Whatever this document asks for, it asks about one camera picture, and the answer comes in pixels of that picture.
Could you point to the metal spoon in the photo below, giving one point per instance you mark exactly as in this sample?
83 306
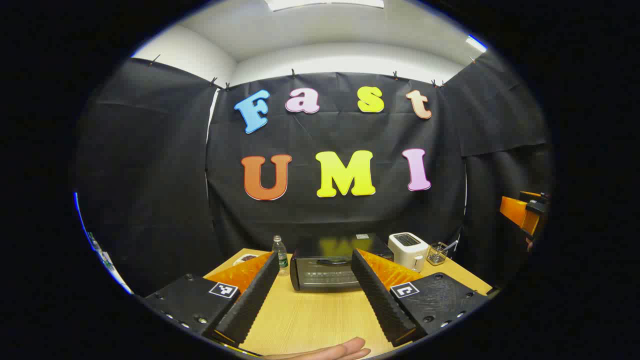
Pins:
452 245

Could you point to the white divided snack plate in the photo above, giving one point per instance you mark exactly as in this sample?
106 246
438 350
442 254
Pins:
246 258

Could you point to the clear plastic water bottle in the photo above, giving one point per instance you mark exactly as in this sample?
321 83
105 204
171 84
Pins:
280 255

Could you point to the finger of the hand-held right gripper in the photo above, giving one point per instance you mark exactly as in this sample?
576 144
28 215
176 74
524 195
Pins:
517 212

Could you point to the ceiling light panel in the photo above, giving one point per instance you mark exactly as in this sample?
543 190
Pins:
325 3
476 43

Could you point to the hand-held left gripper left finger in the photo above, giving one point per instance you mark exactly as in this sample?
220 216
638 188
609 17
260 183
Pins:
252 300

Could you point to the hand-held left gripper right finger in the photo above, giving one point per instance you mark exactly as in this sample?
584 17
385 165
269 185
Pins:
377 297

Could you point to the white toaster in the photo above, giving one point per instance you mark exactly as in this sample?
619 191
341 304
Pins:
407 250

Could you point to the black backdrop cloth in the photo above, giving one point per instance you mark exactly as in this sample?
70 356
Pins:
150 175

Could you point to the black electric oven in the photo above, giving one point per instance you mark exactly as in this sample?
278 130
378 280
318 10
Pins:
325 270

